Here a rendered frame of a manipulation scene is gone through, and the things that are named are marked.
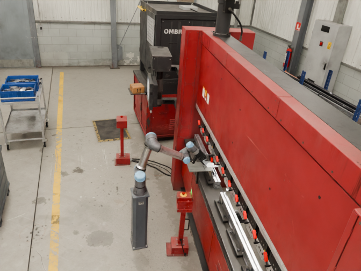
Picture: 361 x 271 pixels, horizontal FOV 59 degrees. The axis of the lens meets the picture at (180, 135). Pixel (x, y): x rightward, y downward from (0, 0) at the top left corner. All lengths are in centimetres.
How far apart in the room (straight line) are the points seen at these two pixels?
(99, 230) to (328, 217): 305
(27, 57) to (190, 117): 679
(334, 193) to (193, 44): 269
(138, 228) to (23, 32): 737
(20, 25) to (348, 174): 928
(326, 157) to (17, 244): 353
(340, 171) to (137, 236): 272
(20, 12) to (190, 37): 672
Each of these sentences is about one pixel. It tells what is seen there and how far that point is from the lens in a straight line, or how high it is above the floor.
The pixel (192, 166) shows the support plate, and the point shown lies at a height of 100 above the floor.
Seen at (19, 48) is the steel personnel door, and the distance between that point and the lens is 1014.
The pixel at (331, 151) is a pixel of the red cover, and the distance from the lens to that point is 164.
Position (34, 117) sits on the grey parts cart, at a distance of 633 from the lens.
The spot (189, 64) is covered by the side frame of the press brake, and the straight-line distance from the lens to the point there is 396.
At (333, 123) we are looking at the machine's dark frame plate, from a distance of 185.
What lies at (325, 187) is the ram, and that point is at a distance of 172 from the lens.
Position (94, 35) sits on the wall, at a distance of 1001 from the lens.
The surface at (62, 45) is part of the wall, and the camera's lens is 1007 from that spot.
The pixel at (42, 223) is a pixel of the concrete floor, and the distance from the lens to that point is 447.
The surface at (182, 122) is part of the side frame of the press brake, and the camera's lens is 423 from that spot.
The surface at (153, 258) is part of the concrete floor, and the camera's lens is 392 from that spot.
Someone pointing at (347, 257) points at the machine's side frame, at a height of 212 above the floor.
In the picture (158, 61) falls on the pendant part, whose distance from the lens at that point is 404.
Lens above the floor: 298
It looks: 28 degrees down
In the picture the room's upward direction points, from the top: 5 degrees clockwise
